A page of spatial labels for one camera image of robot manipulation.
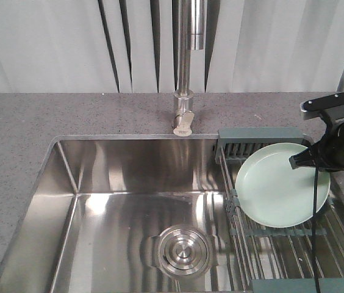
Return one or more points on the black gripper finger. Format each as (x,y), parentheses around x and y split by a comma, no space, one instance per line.
(306,158)

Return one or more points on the mint green round plate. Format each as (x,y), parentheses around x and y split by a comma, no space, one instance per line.
(271,192)

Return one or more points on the teal metal drying rack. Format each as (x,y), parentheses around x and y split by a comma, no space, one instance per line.
(280,259)

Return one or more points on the round steel sink drain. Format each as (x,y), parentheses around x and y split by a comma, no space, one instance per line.
(182,251)

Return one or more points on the stainless steel faucet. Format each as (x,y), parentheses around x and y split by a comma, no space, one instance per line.
(191,38)

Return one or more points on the stainless steel sink basin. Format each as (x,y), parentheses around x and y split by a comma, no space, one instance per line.
(98,199)

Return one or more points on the white pleated curtain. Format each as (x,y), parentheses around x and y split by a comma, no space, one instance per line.
(131,47)

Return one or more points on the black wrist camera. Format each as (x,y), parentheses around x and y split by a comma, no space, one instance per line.
(310,109)

